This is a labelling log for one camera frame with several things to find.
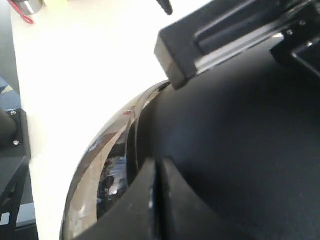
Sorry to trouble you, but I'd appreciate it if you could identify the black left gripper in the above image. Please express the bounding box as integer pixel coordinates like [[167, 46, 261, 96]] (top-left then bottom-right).
[[154, 0, 320, 89]]

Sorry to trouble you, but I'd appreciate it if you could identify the black helmet with tinted visor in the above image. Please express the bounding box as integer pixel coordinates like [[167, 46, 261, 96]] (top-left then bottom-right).
[[60, 46, 320, 240]]

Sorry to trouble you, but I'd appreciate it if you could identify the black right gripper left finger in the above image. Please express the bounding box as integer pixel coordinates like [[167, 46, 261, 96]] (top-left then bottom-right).
[[77, 159, 157, 240]]

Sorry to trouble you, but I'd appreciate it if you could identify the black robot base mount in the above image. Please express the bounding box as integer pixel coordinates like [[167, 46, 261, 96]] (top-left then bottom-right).
[[0, 108, 31, 240]]

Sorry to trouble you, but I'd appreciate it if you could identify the silver metal cup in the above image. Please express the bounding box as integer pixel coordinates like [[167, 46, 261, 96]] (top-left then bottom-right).
[[12, 0, 44, 16]]

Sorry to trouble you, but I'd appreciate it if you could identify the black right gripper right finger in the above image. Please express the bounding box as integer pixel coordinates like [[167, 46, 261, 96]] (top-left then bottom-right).
[[156, 157, 250, 240]]

